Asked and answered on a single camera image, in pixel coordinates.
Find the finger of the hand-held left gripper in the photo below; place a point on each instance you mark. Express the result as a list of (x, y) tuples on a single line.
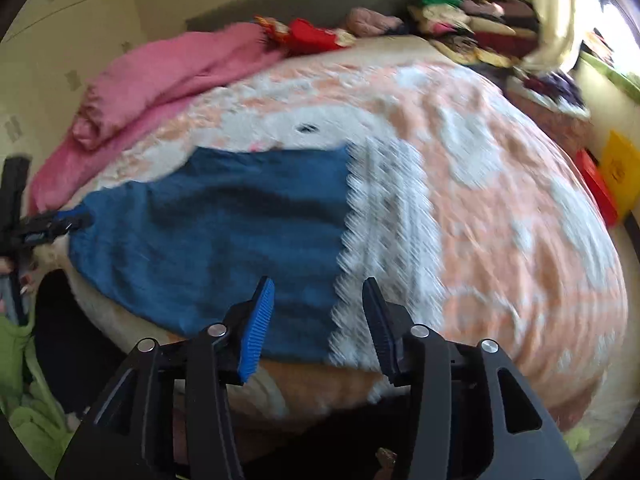
[(45, 235), (67, 216)]

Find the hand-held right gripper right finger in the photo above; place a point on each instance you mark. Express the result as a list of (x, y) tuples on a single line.
[(383, 332)]

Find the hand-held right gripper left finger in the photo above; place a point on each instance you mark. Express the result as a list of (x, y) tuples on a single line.
[(256, 331)]

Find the blue denim pants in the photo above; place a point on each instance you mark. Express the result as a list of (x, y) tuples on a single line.
[(225, 240)]

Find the person's left forearm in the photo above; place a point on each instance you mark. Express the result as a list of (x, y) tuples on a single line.
[(30, 410)]

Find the pink folded quilt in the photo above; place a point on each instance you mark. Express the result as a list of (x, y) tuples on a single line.
[(160, 75)]

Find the peach white printed blanket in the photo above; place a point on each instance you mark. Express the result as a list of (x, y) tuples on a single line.
[(500, 210)]

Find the cream wardrobe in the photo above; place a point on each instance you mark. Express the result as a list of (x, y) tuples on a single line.
[(75, 25)]

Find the red patterned cloth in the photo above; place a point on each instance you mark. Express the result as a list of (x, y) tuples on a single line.
[(272, 29)]

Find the yellow box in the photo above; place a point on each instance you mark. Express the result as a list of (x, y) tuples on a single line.
[(620, 165)]

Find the red garment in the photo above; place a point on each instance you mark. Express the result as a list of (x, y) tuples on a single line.
[(315, 36)]

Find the purple clothes pile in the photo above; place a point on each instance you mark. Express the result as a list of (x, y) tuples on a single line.
[(560, 87)]

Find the pink fluffy garment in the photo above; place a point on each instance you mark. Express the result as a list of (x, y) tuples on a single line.
[(372, 21)]

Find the stack of folded clothes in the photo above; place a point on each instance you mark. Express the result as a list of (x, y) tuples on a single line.
[(465, 25)]

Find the grey bed headboard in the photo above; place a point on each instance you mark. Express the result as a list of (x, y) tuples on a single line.
[(310, 2)]

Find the cream curtain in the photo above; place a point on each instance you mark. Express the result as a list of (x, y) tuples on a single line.
[(552, 15)]

